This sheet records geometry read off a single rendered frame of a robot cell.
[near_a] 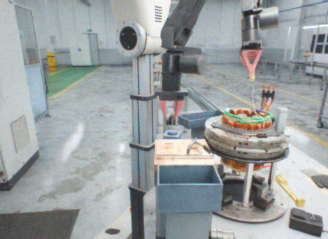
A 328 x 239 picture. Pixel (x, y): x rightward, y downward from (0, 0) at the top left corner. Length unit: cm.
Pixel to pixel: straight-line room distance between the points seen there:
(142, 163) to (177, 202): 62
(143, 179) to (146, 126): 30
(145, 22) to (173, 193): 70
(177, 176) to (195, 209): 12
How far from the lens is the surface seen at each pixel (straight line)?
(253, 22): 101
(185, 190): 65
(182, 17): 70
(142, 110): 116
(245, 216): 101
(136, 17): 107
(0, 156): 279
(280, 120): 98
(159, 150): 82
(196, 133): 124
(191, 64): 66
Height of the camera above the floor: 141
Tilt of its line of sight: 18 degrees down
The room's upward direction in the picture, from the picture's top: straight up
